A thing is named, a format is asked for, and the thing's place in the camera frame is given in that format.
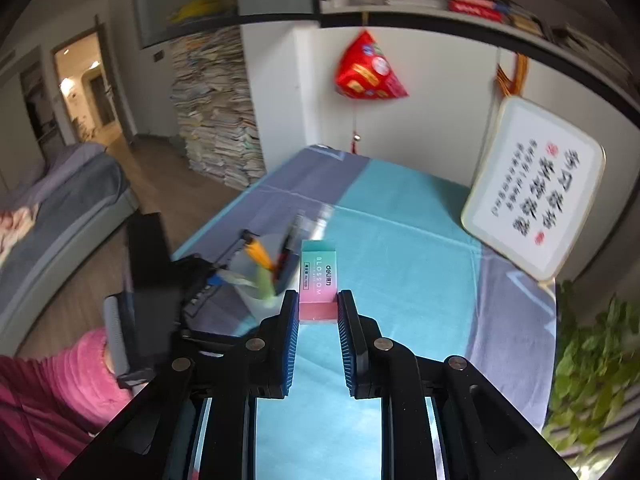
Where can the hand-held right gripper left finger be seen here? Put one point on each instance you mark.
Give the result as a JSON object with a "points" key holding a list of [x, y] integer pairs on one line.
{"points": [[290, 350]]}

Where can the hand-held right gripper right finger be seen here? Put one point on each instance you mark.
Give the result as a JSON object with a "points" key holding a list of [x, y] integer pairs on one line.
{"points": [[347, 350]]}

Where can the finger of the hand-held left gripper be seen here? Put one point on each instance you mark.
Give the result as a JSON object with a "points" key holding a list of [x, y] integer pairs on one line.
{"points": [[235, 250], [210, 340]]}

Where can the yellow and black pen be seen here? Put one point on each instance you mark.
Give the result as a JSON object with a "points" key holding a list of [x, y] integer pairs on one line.
{"points": [[258, 254]]}

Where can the frosted plastic cup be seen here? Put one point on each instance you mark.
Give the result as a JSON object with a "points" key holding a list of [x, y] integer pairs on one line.
{"points": [[250, 300]]}

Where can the pink and green eraser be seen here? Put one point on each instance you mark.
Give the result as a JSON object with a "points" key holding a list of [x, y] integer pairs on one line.
{"points": [[317, 280]]}

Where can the clear pen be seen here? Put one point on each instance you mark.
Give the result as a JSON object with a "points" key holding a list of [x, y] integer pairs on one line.
{"points": [[320, 222]]}

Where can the person's left forearm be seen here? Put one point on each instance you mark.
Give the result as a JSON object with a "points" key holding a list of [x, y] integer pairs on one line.
{"points": [[50, 400]]}

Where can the blue and grey tablecloth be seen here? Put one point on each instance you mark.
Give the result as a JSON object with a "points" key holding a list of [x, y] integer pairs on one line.
{"points": [[400, 260]]}

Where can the grey bed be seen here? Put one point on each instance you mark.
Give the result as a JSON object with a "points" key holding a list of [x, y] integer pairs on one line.
{"points": [[60, 210]]}

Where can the tall pile of papers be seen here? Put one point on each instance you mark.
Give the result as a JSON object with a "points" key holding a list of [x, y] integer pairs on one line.
{"points": [[215, 120]]}

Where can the open doorway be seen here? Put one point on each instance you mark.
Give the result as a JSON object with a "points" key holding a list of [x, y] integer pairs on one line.
{"points": [[85, 90]]}

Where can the red pyramid hanging ornament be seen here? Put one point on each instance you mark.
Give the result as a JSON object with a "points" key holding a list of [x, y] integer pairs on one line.
{"points": [[370, 70]]}

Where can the framed calligraphy sign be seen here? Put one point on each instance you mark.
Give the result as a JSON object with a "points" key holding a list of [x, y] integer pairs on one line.
{"points": [[530, 190]]}

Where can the green potted plant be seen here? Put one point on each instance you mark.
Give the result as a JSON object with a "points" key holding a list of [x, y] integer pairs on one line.
{"points": [[595, 360]]}

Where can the white bookshelf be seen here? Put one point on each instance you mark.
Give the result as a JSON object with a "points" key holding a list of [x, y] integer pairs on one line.
{"points": [[425, 17]]}

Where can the orange striped ribbon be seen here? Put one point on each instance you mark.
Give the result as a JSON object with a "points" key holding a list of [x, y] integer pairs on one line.
{"points": [[520, 75]]}

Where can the red book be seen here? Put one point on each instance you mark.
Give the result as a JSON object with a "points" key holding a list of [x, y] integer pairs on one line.
{"points": [[475, 7]]}

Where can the dark wall switch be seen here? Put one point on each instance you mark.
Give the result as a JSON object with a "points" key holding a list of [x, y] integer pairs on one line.
{"points": [[159, 56]]}

